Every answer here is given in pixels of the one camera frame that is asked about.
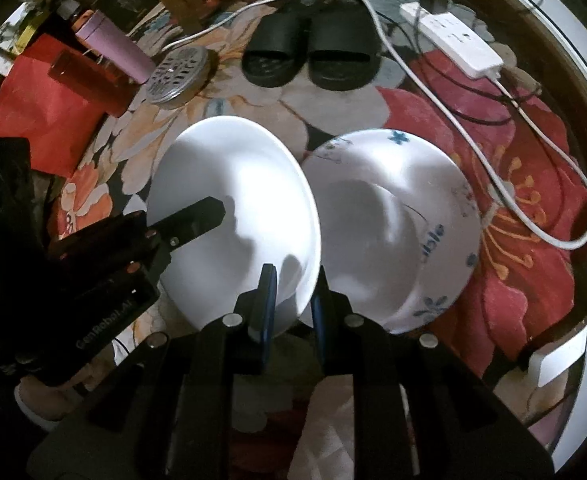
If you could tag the white box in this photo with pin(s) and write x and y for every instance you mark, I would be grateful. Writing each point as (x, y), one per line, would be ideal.
(558, 355)

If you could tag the white bear print plate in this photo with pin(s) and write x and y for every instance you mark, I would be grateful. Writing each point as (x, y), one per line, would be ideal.
(423, 160)

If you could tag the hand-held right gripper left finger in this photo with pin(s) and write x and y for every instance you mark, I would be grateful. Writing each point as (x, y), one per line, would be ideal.
(264, 305)

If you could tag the red fabric bag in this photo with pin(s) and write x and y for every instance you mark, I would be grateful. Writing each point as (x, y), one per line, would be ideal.
(28, 110)

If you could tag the white power strip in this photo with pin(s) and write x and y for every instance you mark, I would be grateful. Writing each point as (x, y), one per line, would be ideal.
(458, 40)

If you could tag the red thermos bottle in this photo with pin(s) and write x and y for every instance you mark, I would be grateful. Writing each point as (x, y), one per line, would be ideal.
(88, 80)

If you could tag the round perforated metal tin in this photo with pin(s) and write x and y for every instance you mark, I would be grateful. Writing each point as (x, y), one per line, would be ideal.
(178, 75)

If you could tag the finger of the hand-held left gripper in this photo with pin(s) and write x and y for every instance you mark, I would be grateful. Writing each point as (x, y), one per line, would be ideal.
(188, 225)

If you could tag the person's left hand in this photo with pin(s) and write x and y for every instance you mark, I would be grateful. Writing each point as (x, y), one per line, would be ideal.
(51, 396)

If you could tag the pink thermos bottle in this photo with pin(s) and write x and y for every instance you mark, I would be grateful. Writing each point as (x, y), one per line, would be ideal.
(118, 50)

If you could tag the person's left forearm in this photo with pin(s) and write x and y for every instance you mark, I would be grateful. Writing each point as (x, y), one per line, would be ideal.
(31, 417)

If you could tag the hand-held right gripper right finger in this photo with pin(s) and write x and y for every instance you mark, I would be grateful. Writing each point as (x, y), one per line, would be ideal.
(319, 305)

